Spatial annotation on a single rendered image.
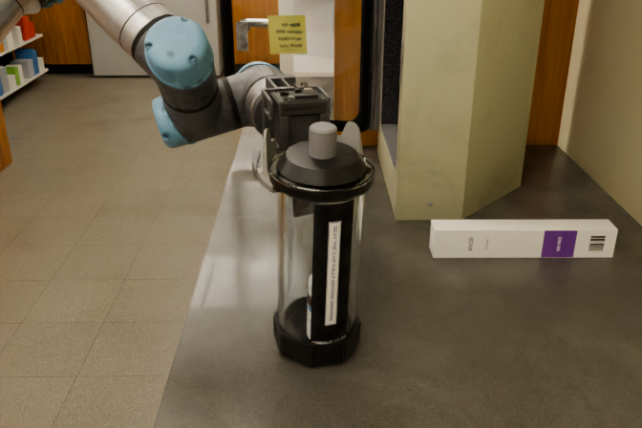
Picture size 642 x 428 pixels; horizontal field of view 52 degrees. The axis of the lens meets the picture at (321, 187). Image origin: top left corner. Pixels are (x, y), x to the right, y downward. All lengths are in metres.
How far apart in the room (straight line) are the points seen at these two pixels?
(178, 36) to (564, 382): 0.58
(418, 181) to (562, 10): 0.54
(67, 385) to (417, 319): 1.66
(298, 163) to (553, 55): 0.91
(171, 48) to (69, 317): 1.99
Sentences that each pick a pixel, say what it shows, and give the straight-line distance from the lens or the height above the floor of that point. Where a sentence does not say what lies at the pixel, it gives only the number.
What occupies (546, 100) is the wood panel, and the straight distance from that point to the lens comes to 1.48.
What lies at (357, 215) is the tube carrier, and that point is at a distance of 0.67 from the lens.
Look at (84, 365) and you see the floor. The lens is 2.42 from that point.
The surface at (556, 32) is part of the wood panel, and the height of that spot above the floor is 1.18.
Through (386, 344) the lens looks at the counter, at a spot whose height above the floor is 0.94.
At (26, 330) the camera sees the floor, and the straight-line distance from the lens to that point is 2.67.
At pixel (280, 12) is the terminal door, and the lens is 1.33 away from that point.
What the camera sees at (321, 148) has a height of 1.20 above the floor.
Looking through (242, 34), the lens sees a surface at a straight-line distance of 1.34.
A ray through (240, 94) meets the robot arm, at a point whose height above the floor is 1.18.
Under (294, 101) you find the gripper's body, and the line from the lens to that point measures 0.74.
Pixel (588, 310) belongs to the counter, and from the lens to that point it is 0.92.
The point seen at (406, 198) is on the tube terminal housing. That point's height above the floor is 0.98.
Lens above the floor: 1.42
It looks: 23 degrees down
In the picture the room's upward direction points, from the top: straight up
